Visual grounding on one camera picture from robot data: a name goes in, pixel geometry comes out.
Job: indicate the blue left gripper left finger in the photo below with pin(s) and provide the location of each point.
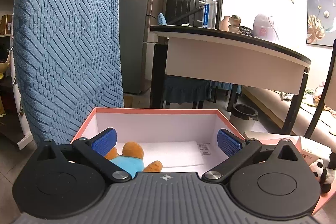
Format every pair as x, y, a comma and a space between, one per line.
93, 152

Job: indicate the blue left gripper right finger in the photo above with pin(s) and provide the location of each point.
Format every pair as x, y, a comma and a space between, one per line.
240, 154

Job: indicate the pink box lid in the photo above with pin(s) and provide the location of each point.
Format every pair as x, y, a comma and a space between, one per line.
279, 183

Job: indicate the orange plush toy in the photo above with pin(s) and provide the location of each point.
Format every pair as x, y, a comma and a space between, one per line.
131, 159

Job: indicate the pink box base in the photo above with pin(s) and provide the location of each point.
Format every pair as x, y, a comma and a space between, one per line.
182, 140

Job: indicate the black trash bin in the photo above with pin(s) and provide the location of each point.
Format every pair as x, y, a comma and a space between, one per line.
243, 117

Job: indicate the tissue pack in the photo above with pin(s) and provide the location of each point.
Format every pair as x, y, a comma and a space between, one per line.
312, 151

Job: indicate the teal skirted chair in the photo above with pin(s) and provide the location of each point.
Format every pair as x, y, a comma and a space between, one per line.
181, 90

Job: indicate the panda plush toy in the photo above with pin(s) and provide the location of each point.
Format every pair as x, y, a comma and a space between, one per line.
325, 174

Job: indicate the white table black edge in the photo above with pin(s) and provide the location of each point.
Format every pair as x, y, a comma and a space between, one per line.
203, 53

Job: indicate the blue covered chair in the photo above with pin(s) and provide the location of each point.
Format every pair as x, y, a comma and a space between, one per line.
67, 62

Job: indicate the white pink humidifier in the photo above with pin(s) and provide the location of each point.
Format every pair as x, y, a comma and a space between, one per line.
263, 28

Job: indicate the brown figurine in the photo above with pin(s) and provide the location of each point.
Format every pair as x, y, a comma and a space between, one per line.
234, 22

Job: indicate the clear water bottle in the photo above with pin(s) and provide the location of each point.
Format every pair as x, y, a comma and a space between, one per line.
209, 14

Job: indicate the grey refrigerator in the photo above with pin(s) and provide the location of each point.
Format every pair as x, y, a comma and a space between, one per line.
136, 17

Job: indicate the framed wall picture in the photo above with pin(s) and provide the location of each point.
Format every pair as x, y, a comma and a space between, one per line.
320, 22

